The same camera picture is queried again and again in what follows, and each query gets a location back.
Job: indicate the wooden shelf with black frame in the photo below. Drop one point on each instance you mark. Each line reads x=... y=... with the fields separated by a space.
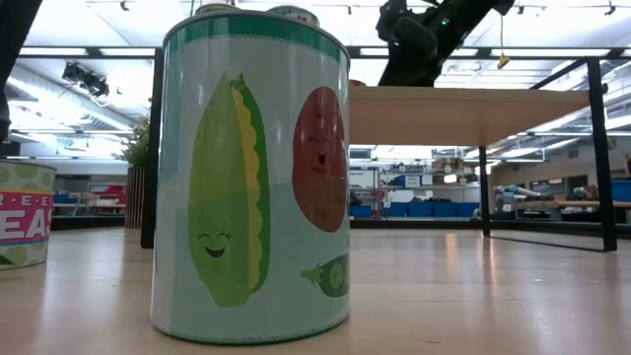
x=443 y=116

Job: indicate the blue storage bin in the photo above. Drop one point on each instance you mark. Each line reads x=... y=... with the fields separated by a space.
x=401 y=181
x=444 y=209
x=467 y=209
x=397 y=209
x=622 y=191
x=420 y=209
x=361 y=211

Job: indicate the mixed vegetables print tin can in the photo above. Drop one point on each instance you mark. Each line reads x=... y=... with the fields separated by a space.
x=276 y=148

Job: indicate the pale label tin can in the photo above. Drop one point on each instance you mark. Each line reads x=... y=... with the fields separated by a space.
x=296 y=15

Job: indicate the green peas tin can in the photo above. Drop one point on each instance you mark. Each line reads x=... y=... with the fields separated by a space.
x=24 y=222

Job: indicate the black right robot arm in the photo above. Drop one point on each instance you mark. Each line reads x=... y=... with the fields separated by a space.
x=463 y=24

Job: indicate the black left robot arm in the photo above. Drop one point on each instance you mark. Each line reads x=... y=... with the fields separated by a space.
x=15 y=49

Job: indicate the red storage crate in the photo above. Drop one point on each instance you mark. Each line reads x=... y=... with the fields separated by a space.
x=111 y=190

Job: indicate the black ceiling spotlight cluster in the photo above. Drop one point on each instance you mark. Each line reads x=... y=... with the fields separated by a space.
x=93 y=84

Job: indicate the long black ceiling rail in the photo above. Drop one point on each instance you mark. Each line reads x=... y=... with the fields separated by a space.
x=485 y=52

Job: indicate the potted plant in striped pot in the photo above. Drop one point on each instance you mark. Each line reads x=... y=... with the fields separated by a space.
x=133 y=197

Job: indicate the black table edge frame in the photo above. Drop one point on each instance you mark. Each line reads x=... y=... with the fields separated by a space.
x=419 y=223

